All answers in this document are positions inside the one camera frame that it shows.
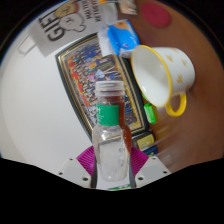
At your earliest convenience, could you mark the white paper gift bag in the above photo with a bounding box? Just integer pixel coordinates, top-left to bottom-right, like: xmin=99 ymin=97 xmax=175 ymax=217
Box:
xmin=18 ymin=0 xmax=119 ymax=58

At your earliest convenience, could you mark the clear green-labelled drink bottle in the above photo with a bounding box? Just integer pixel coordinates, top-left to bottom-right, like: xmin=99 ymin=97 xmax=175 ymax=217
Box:
xmin=91 ymin=80 xmax=133 ymax=183

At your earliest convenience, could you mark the blue tissue pack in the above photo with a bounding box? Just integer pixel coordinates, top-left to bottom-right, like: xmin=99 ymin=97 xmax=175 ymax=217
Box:
xmin=97 ymin=19 xmax=141 ymax=59

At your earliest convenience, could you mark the flat round red coaster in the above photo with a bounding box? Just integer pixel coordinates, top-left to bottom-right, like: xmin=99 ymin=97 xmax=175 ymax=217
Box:
xmin=139 ymin=1 xmax=172 ymax=28

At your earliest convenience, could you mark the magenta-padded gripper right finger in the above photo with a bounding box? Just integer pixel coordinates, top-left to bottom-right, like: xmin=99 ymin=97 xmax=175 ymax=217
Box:
xmin=128 ymin=145 xmax=172 ymax=188

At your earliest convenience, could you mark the small snack packet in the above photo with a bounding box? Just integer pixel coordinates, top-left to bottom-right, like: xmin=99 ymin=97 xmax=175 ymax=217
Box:
xmin=118 ymin=0 xmax=138 ymax=16

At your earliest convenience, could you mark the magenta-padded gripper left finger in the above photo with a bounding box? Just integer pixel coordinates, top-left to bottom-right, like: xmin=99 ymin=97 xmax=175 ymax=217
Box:
xmin=55 ymin=145 xmax=98 ymax=188

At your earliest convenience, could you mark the white mug with yellow rim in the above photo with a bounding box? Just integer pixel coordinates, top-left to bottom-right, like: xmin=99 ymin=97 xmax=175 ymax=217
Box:
xmin=130 ymin=44 xmax=196 ymax=118

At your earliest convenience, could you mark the framed group photo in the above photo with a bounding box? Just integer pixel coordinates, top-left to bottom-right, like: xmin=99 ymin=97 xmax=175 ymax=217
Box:
xmin=54 ymin=32 xmax=150 ymax=138

